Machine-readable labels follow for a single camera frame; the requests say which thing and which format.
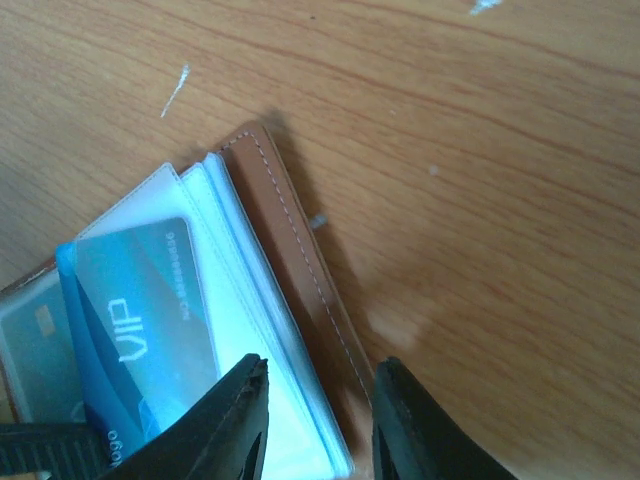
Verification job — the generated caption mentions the brown leather card holder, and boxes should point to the brown leather card holder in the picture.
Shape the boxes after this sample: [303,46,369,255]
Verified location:
[1,123,373,479]

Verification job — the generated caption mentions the blue credit card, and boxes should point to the blue credit card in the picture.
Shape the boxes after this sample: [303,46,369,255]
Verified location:
[56,217,220,467]
[1,284,86,423]

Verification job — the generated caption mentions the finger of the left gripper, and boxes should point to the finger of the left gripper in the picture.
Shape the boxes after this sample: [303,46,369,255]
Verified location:
[1,423,109,475]

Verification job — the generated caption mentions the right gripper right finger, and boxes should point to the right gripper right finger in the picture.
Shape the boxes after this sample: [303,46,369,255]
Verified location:
[372,357,515,480]

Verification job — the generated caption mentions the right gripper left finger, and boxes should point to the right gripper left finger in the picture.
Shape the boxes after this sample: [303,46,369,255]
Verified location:
[107,354,269,479]

